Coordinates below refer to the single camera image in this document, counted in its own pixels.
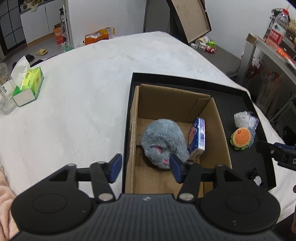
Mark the orange shopping bag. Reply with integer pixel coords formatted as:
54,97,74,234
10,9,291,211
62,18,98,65
84,27,115,45

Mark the burger plush toy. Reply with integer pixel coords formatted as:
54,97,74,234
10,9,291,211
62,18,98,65
230,128,251,150

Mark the black shallow tray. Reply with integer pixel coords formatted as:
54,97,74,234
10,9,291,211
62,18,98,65
122,73,276,195

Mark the orange cardboard box on floor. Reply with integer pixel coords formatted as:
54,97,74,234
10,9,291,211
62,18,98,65
53,23,65,44

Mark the yellow slipper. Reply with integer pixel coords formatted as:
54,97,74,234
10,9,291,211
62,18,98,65
36,49,48,56

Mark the brown cardboard box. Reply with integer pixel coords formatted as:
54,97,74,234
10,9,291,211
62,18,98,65
122,84,231,195

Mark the green tissue box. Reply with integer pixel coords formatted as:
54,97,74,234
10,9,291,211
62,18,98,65
11,56,44,107

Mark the black lace pouch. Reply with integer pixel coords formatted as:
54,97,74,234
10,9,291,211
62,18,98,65
245,167,263,187

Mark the blue tissue pack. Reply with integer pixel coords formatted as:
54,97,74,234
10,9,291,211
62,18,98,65
188,118,205,160

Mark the grey desk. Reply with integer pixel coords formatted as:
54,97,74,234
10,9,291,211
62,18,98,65
235,33,296,98

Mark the clear plastic filling bag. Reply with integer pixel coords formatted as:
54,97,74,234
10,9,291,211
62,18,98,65
242,111,259,141

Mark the person right hand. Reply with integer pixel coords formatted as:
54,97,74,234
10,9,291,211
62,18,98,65
290,184,296,235

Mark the pink blanket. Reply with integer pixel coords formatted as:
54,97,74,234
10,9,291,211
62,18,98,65
0,166,19,241

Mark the clear water jar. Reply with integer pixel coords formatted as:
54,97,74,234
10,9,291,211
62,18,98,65
0,63,16,114

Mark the black lid with brown inside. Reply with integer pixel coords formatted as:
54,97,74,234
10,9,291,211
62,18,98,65
167,0,212,44

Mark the plastic water bottle red label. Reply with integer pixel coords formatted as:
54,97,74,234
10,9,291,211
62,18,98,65
268,9,290,45

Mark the toys pile on bench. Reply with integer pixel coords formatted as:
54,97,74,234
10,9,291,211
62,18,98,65
190,36,216,54

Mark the white cabinet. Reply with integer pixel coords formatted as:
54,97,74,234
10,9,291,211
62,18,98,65
20,0,64,44

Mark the white wad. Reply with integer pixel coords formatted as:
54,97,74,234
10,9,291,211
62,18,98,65
234,111,250,128

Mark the grey plush mouse toy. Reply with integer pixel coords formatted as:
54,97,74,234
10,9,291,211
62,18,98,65
140,119,189,169

